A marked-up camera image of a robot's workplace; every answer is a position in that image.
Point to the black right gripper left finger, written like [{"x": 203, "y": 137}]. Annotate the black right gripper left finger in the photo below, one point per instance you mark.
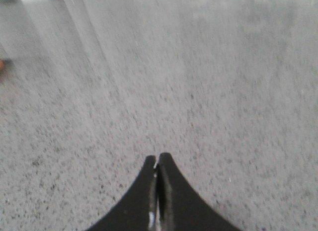
[{"x": 137, "y": 209}]

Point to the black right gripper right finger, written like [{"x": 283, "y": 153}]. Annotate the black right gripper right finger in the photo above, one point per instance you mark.
[{"x": 181, "y": 208}]

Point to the orange foam cube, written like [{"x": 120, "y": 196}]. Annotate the orange foam cube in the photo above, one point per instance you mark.
[{"x": 1, "y": 65}]

